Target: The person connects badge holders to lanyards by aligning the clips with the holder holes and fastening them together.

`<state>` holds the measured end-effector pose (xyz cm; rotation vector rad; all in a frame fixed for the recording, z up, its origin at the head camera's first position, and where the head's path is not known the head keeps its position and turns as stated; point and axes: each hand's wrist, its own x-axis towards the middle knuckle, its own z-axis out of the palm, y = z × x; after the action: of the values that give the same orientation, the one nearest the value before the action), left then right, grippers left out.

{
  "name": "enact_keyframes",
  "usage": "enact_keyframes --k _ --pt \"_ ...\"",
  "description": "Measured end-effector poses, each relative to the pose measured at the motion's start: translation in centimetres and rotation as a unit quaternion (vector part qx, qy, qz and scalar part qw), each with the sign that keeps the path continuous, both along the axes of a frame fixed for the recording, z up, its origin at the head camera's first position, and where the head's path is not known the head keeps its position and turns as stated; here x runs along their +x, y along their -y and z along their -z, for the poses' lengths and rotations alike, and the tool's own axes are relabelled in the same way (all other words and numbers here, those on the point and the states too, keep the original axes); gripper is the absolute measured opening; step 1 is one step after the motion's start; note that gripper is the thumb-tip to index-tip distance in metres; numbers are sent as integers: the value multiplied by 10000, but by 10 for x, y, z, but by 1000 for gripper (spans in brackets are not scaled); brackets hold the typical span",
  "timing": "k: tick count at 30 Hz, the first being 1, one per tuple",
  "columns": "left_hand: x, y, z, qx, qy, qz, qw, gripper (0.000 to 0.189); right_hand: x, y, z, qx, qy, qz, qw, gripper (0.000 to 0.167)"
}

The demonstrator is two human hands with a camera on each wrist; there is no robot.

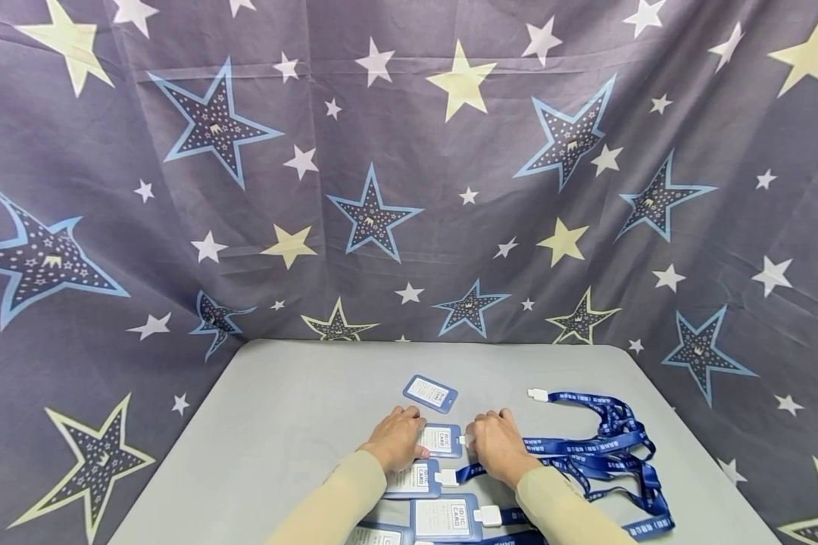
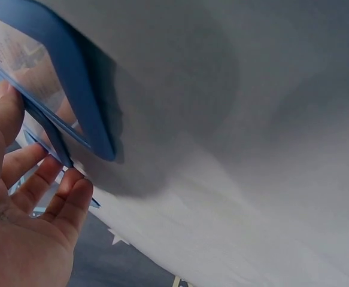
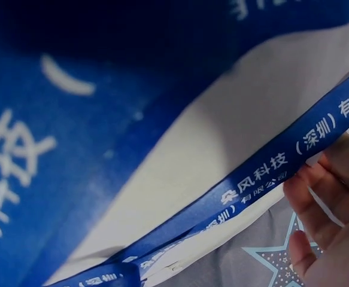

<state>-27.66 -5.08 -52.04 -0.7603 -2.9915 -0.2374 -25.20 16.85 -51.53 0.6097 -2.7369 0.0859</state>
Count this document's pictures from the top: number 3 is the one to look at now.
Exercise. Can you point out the blue and white paper bag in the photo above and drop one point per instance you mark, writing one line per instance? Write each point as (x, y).
(108, 155)

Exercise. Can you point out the person's right fingers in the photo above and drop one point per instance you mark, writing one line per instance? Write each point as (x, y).
(318, 191)

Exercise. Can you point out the person's right hand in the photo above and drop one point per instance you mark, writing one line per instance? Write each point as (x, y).
(336, 215)

